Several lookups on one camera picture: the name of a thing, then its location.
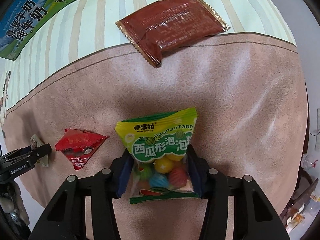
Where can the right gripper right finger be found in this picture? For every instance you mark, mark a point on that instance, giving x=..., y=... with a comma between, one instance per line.
x=254, y=215

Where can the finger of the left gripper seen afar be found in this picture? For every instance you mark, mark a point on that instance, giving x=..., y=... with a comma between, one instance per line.
x=39, y=152

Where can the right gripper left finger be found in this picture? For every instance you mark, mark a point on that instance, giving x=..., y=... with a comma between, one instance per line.
x=64, y=216

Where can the green bubble gum packet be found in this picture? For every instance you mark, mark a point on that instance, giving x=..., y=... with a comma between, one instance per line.
x=158, y=143

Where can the small red triangular packet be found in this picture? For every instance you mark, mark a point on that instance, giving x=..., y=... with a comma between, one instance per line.
x=79, y=145

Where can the striped cream blanket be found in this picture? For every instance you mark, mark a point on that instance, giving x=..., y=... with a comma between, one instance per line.
x=89, y=26

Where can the cardboard box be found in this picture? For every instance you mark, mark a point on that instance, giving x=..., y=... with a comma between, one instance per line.
x=21, y=19

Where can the brown foil packet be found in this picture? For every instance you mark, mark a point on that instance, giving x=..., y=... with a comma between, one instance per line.
x=166, y=25

